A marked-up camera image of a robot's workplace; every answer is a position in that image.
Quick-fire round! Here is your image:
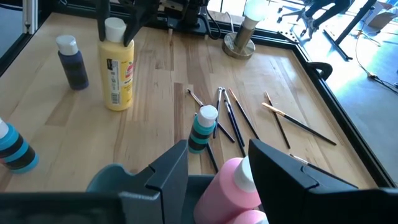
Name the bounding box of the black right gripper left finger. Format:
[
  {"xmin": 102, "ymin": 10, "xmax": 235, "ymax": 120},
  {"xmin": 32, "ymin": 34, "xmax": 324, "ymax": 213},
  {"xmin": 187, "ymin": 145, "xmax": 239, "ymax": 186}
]
[{"xmin": 119, "ymin": 139, "xmax": 190, "ymax": 224}]

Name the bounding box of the office chair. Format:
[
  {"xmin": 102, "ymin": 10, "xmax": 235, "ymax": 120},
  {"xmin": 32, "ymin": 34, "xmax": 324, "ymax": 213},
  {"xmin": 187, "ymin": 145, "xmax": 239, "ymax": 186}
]
[{"xmin": 276, "ymin": 0, "xmax": 312, "ymax": 24}]

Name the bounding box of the black floor stand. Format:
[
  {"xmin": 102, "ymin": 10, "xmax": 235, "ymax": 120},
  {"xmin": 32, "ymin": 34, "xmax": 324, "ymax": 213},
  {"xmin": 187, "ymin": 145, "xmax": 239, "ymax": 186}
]
[{"xmin": 322, "ymin": 0, "xmax": 377, "ymax": 62}]

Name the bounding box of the small white jar left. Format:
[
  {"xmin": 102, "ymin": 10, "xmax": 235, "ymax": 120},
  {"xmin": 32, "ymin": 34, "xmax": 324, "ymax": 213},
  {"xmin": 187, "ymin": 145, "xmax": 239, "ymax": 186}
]
[{"xmin": 55, "ymin": 34, "xmax": 90, "ymax": 91}]

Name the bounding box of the small teal paint bottle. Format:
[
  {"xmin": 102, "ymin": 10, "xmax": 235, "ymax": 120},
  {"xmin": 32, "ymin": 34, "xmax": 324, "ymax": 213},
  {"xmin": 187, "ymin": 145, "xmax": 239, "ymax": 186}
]
[{"xmin": 187, "ymin": 105, "xmax": 219, "ymax": 155}]

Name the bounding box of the black frame handle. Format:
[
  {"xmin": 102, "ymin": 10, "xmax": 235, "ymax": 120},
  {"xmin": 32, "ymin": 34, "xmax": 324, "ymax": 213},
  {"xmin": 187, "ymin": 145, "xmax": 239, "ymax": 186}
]
[{"xmin": 306, "ymin": 61, "xmax": 333, "ymax": 82}]

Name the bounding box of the pink paint bottle white cap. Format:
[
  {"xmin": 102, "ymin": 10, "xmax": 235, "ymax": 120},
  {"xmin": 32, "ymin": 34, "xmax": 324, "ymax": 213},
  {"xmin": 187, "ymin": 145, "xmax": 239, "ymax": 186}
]
[
  {"xmin": 193, "ymin": 156, "xmax": 262, "ymax": 224},
  {"xmin": 226, "ymin": 209, "xmax": 270, "ymax": 224}
]

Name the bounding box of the small blue paint bottle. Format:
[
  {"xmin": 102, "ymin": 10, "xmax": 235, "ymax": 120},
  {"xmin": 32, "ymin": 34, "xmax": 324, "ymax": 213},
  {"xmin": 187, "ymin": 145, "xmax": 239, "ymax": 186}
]
[{"xmin": 0, "ymin": 117, "xmax": 40, "ymax": 175}]

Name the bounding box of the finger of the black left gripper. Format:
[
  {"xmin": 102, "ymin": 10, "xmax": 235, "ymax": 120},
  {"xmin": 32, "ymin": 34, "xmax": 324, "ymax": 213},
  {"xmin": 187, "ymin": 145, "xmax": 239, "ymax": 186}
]
[
  {"xmin": 96, "ymin": 0, "xmax": 111, "ymax": 42},
  {"xmin": 119, "ymin": 0, "xmax": 161, "ymax": 48}
]

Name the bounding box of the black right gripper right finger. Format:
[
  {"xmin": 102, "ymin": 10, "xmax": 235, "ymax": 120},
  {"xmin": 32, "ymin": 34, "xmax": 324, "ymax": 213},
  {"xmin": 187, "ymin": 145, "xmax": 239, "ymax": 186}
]
[{"xmin": 248, "ymin": 139, "xmax": 358, "ymax": 224}]

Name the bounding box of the thin brown paintbrush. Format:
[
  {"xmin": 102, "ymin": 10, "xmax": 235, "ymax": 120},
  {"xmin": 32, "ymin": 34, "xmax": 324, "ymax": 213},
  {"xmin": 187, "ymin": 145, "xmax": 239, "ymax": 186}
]
[{"xmin": 264, "ymin": 90, "xmax": 292, "ymax": 149}]

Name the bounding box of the silver aluminium post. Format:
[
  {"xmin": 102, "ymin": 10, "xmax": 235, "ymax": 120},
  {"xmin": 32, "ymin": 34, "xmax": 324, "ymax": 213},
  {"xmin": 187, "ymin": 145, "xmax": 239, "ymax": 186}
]
[{"xmin": 23, "ymin": 0, "xmax": 39, "ymax": 35}]

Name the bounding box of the cardboard box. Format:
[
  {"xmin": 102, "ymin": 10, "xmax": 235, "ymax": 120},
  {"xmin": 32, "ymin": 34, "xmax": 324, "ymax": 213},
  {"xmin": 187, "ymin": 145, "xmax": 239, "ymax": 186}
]
[{"xmin": 365, "ymin": 1, "xmax": 398, "ymax": 30}]

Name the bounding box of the black paintbrush orange tip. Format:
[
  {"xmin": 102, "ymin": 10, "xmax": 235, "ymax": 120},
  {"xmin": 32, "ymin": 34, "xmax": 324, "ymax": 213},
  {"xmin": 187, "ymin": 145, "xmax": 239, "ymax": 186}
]
[{"xmin": 228, "ymin": 88, "xmax": 261, "ymax": 140}]

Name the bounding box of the person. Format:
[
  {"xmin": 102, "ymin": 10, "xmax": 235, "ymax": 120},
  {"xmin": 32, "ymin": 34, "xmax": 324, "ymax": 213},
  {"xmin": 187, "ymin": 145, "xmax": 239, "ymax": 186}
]
[{"xmin": 303, "ymin": 0, "xmax": 352, "ymax": 32}]

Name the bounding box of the teal plastic bin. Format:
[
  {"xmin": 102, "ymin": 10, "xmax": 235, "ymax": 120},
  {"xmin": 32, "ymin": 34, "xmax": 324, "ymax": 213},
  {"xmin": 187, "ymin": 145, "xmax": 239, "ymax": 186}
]
[{"xmin": 86, "ymin": 164, "xmax": 265, "ymax": 224}]

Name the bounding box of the large yellow paint bottle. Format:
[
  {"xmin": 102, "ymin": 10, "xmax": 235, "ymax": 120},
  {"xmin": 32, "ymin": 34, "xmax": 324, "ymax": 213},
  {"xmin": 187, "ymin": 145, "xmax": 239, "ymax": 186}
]
[{"xmin": 98, "ymin": 17, "xmax": 136, "ymax": 112}]

